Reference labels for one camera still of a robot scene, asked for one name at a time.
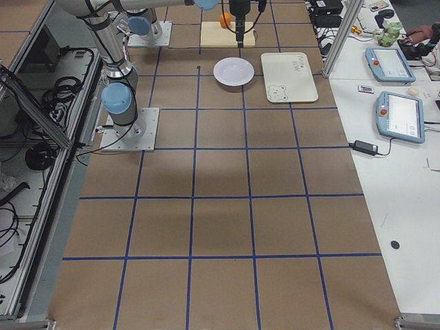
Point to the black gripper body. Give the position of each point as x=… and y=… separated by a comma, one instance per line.
x=239, y=7

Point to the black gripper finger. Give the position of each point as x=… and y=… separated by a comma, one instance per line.
x=239, y=32

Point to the orange fruit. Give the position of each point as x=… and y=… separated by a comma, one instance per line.
x=225, y=20

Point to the white round plate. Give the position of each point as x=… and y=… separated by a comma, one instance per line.
x=233, y=71

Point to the cream rectangular tray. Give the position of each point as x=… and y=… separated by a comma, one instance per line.
x=288, y=77

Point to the wooden cutting board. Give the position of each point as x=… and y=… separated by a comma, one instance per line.
x=213, y=35

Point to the small white card box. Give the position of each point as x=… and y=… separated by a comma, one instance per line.
x=365, y=89

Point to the upper blue teach pendant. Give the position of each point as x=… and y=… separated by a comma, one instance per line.
x=389, y=65

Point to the blue teach pendant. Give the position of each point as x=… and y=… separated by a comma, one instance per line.
x=401, y=117
x=389, y=65

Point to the black power adapter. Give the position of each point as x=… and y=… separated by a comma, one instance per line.
x=364, y=147

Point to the cream round ball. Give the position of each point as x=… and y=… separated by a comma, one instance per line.
x=413, y=91

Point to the lower blue teach pendant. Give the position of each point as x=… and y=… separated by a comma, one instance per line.
x=401, y=117

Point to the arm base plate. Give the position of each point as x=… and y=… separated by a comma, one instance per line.
x=139, y=137
x=144, y=34

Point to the aluminium frame post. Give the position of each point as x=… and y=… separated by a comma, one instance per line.
x=352, y=10

